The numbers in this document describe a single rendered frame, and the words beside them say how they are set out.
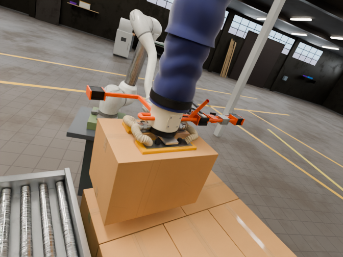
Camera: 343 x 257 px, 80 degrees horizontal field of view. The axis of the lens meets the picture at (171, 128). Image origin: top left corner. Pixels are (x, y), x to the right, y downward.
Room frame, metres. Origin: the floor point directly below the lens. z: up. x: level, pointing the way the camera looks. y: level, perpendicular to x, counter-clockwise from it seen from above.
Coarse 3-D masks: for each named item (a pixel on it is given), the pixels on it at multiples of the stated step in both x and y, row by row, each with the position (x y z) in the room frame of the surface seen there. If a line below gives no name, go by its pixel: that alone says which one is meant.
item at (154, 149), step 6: (180, 138) 1.00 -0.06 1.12; (138, 144) 0.85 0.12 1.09; (144, 144) 0.86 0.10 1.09; (156, 144) 0.89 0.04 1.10; (162, 144) 0.91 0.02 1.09; (174, 144) 0.95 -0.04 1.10; (180, 144) 0.98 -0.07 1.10; (186, 144) 1.00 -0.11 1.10; (192, 144) 1.03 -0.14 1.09; (144, 150) 0.81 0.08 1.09; (150, 150) 0.83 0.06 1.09; (156, 150) 0.85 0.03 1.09; (162, 150) 0.87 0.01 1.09; (168, 150) 0.89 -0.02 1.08; (174, 150) 0.92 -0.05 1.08; (180, 150) 0.94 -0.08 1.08; (186, 150) 0.97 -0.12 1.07
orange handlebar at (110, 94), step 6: (114, 96) 1.08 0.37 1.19; (120, 96) 1.10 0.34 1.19; (126, 96) 1.13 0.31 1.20; (132, 96) 1.15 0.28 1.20; (138, 96) 1.18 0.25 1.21; (144, 102) 1.11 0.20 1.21; (150, 108) 1.05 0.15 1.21; (138, 114) 0.92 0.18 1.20; (144, 114) 0.95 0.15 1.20; (150, 114) 0.97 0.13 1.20; (186, 120) 1.08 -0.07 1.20; (192, 120) 1.11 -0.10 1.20; (210, 120) 1.20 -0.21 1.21; (216, 120) 1.24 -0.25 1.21; (222, 120) 1.27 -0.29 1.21; (234, 120) 1.35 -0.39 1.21
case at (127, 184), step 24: (120, 120) 1.06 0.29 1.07; (144, 120) 1.17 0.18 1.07; (96, 144) 0.95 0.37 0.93; (120, 144) 0.82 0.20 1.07; (96, 168) 0.90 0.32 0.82; (120, 168) 0.70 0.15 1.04; (144, 168) 0.77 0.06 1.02; (168, 168) 0.86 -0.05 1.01; (192, 168) 0.96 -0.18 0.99; (96, 192) 0.84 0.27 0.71; (120, 192) 0.72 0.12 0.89; (144, 192) 0.80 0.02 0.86; (168, 192) 0.90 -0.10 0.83; (192, 192) 1.02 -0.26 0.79; (120, 216) 0.74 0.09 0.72
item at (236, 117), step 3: (231, 114) 1.40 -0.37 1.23; (234, 114) 1.43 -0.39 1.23; (231, 117) 1.38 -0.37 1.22; (234, 117) 1.37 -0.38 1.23; (237, 117) 1.38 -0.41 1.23; (240, 117) 1.41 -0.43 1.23; (237, 120) 1.35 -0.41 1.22; (240, 120) 1.39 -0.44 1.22; (243, 120) 1.40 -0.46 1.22; (234, 123) 1.35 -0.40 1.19; (237, 123) 1.38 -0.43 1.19; (240, 123) 1.40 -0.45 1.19
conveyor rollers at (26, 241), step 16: (64, 192) 0.91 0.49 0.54; (0, 208) 0.69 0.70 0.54; (48, 208) 0.77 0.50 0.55; (64, 208) 0.80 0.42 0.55; (0, 224) 0.61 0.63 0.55; (48, 224) 0.69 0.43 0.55; (64, 224) 0.72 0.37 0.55; (0, 240) 0.54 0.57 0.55; (32, 240) 0.60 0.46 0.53; (48, 240) 0.61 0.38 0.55; (64, 240) 0.65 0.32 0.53; (0, 256) 0.49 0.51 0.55; (32, 256) 0.53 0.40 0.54; (48, 256) 0.55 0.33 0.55
